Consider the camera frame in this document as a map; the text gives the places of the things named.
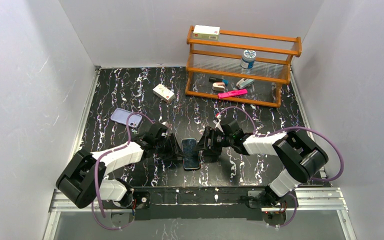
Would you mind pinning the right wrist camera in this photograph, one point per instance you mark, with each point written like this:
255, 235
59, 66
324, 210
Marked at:
217, 122

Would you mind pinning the white box on shelf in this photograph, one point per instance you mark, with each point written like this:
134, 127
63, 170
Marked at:
205, 32

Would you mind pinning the pink highlighter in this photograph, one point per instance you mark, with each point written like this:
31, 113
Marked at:
233, 93

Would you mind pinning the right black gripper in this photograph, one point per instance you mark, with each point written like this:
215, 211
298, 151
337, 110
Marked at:
210, 145

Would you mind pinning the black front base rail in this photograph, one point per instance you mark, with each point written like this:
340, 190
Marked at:
224, 202

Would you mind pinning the beige small stapler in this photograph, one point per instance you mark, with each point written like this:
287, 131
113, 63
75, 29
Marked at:
219, 86

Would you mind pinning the black teal marker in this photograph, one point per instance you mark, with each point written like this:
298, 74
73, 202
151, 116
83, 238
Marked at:
212, 79

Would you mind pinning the white teal stapler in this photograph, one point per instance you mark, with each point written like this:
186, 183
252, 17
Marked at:
244, 83

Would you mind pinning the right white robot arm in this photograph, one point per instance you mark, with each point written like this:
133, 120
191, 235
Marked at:
301, 157

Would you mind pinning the white red small box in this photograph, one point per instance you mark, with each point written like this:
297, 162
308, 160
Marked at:
164, 93

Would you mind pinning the white smartphone dark screen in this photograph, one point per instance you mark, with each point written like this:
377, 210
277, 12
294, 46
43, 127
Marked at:
190, 154

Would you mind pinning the blue white round jar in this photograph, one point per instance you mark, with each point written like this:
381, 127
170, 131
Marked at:
248, 59

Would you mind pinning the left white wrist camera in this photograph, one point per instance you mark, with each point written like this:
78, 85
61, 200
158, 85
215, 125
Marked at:
166, 124

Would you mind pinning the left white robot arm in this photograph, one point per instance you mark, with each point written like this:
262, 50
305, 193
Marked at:
84, 178

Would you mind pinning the orange wooden shelf rack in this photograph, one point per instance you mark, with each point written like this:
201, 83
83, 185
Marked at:
221, 59

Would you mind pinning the black phone case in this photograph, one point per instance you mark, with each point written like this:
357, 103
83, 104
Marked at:
182, 155

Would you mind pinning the lavender smartphone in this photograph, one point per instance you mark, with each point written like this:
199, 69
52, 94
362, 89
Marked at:
125, 117

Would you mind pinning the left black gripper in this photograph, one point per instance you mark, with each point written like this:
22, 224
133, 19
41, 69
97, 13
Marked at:
171, 148

